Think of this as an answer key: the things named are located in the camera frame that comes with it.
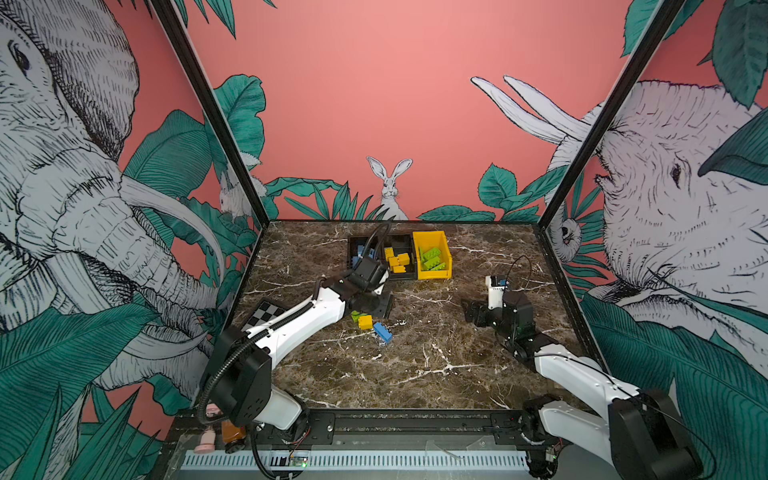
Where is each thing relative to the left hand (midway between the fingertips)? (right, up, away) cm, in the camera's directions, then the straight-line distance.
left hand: (385, 298), depth 84 cm
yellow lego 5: (+4, +7, +20) cm, 22 cm away
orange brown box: (-36, -30, -14) cm, 49 cm away
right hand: (+26, 0, +3) cm, 26 cm away
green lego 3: (+13, +10, +22) cm, 27 cm away
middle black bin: (+6, +16, +29) cm, 33 cm away
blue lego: (-1, -11, +5) cm, 12 cm away
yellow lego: (-6, -9, +7) cm, 13 cm away
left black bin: (-13, +17, +31) cm, 37 cm away
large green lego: (+17, +12, +24) cm, 32 cm away
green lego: (+16, +9, +21) cm, 28 cm away
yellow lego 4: (+2, +10, +21) cm, 23 cm away
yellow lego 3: (+6, +10, +23) cm, 26 cm away
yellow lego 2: (+1, +12, +24) cm, 27 cm away
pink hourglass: (-43, -32, -12) cm, 55 cm away
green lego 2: (+19, +8, +21) cm, 29 cm away
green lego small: (-10, -7, +7) cm, 14 cm away
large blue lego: (-12, +10, +24) cm, 29 cm away
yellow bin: (+15, +17, +27) cm, 35 cm away
